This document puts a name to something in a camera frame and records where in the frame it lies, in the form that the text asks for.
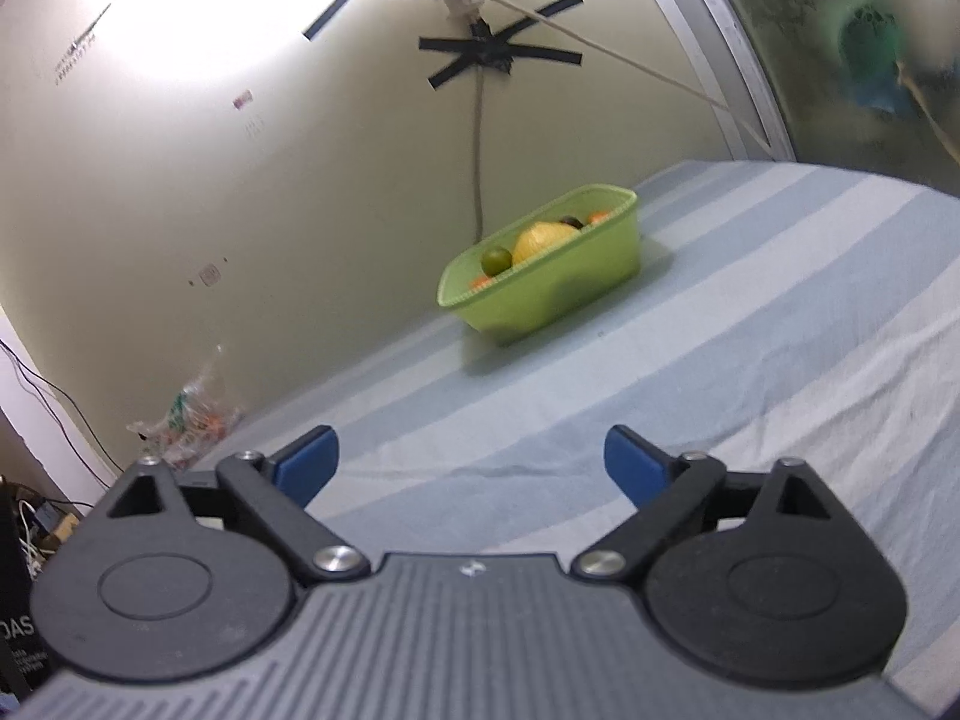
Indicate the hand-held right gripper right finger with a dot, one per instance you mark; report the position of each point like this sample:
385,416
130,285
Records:
634,465

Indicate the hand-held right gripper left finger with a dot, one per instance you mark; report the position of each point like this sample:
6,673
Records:
307,465

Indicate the green plastic basket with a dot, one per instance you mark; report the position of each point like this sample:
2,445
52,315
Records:
547,292

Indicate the green plum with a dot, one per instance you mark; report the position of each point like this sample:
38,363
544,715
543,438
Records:
496,260

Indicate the dark purple plum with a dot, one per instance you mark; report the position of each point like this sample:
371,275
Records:
571,223

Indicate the clear plastic bag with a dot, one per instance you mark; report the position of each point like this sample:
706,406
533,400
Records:
187,424

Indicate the blue striped bed sheet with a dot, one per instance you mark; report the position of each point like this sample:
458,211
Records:
712,330

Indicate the large yellow citrus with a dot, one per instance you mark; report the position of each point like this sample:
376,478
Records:
544,240

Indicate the black box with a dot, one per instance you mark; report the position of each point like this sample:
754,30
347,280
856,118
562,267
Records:
15,615

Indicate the black tape cross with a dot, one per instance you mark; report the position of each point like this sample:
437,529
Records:
487,52

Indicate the black tape strip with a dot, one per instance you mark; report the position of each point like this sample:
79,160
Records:
331,11

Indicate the green object behind glass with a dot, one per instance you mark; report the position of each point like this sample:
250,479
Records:
870,45

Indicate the white wall socket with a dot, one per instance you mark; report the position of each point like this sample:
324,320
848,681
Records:
208,274

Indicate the pink wall sticker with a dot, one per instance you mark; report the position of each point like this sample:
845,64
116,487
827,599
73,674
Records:
241,99

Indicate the white window frame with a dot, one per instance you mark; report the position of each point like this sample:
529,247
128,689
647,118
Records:
739,52

